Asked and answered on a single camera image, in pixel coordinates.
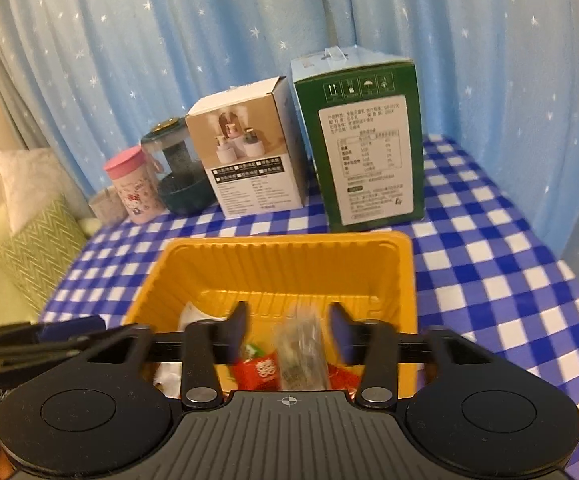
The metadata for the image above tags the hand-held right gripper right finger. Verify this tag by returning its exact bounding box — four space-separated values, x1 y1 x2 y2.
328 301 507 409

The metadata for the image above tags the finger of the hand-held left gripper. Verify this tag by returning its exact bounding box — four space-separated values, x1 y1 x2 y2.
0 316 106 347
0 325 140 377

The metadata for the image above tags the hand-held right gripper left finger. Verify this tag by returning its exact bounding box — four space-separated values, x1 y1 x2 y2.
72 301 250 409

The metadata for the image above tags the red candy packet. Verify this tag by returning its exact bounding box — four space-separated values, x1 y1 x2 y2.
326 362 366 397

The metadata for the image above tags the pale grey snack packet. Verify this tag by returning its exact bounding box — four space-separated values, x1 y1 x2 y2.
152 300 231 397

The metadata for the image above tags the red candy with white print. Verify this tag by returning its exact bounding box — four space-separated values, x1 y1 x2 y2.
230 345 283 392

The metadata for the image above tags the clear printed snack packet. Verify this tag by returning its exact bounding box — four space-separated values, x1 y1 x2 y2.
273 307 331 391

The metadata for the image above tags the orange plastic tray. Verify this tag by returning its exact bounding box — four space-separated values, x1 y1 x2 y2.
122 232 417 402

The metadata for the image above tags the green zigzag pillow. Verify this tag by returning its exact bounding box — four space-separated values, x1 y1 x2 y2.
0 194 91 316

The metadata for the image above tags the small white ceramic cup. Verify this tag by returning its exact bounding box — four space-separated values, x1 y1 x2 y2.
88 186 131 225

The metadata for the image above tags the blue white checkered tablecloth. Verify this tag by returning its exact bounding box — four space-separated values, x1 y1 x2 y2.
40 132 579 480

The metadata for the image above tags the dark green glass kettle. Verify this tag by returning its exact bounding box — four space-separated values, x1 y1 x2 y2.
140 116 211 215

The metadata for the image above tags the white and beige product box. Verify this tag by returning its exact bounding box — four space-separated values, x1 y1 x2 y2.
186 76 311 220

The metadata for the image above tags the pink cartoon cup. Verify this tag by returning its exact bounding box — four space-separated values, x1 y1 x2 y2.
103 145 163 226

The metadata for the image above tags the white pillow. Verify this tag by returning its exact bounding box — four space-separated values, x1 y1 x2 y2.
0 147 83 234

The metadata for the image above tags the green carton box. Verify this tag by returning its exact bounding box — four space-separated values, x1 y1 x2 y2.
290 46 426 234

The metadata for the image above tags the grey curtain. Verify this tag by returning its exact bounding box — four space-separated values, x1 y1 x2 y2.
0 0 95 202

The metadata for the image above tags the blue starry curtain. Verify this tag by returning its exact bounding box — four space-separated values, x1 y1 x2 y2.
0 0 579 273

